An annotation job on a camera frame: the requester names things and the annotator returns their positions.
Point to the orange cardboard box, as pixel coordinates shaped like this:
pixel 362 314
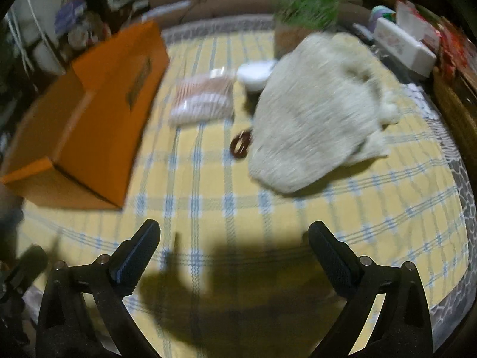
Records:
pixel 111 100

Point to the white tissue box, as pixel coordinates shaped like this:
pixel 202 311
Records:
pixel 402 44

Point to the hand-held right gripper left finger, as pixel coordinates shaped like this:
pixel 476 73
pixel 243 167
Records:
pixel 132 261

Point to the red printed packet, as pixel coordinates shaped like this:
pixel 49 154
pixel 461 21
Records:
pixel 456 50

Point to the white knitted cloth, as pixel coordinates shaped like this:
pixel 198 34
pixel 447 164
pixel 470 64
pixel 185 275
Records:
pixel 316 112

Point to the black box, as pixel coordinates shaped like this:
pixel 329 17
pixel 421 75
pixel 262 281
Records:
pixel 100 3

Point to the round tin can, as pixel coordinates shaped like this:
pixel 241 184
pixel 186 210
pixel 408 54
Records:
pixel 80 37

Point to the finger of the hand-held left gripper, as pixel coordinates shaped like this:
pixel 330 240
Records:
pixel 28 266

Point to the white plastic bag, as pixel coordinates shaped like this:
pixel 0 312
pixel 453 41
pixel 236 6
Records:
pixel 415 18

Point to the yellow checked tablecloth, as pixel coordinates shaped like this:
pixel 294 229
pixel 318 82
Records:
pixel 223 201

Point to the blue white carton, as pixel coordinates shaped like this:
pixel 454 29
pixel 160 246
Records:
pixel 69 15

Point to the black jar white lid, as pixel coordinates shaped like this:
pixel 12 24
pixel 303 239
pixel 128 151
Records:
pixel 255 72

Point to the green lidded clear jar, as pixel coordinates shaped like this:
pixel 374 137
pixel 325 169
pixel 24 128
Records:
pixel 305 7

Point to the purple bottle teal cap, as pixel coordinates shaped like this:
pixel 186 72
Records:
pixel 381 15

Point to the clear plastic packet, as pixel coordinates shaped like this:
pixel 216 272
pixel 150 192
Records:
pixel 203 99

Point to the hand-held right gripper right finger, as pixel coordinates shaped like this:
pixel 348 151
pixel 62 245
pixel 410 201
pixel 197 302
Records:
pixel 331 261

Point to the white paper sheet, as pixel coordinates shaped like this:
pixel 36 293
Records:
pixel 167 9

